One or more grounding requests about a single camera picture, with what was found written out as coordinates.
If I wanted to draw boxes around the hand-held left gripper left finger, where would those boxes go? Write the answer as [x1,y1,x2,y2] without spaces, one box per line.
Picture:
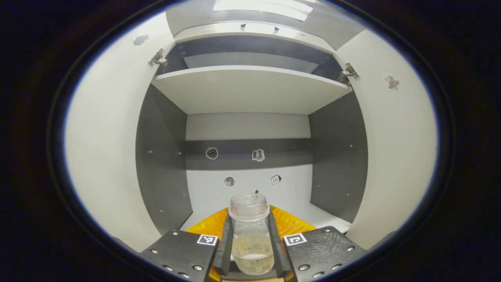
[139,207,235,282]

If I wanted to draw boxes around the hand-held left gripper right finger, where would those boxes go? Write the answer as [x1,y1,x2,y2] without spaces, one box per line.
[268,205,368,282]

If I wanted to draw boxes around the clear plastic bottle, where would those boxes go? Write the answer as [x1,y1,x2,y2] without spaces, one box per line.
[229,194,275,275]

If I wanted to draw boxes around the grey cabinet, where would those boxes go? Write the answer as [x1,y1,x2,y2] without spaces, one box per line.
[135,20,369,235]

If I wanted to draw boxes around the grey cabinet door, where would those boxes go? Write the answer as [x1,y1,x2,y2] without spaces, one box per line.
[64,11,177,253]
[333,29,438,251]

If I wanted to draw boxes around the metal door hinge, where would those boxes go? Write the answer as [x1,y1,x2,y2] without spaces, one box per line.
[337,61,360,85]
[148,47,169,76]

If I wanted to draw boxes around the large ceiling light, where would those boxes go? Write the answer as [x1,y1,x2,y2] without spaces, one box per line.
[213,0,314,22]

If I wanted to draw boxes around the black drawer handle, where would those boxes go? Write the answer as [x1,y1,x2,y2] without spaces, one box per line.
[240,23,281,34]

